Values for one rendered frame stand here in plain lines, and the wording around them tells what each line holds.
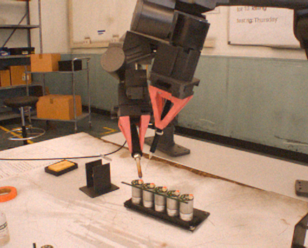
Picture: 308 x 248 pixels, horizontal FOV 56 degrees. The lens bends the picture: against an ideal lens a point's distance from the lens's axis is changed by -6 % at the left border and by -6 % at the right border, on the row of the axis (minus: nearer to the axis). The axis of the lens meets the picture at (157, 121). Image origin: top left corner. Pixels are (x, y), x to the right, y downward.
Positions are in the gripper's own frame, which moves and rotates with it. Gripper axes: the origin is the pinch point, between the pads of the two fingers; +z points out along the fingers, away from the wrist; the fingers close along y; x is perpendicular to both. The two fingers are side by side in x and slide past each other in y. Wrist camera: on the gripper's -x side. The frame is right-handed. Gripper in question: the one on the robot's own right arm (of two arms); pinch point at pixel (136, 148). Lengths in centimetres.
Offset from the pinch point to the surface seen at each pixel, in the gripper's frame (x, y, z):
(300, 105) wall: 176, 179, -64
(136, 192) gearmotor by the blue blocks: -6.0, -1.3, 10.0
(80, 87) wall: 445, -45, -198
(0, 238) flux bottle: -12.2, -25.5, 16.6
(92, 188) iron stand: 6.1, -10.3, 7.8
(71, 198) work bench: 3.1, -15.0, 10.0
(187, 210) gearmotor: -12.9, 7.0, 14.2
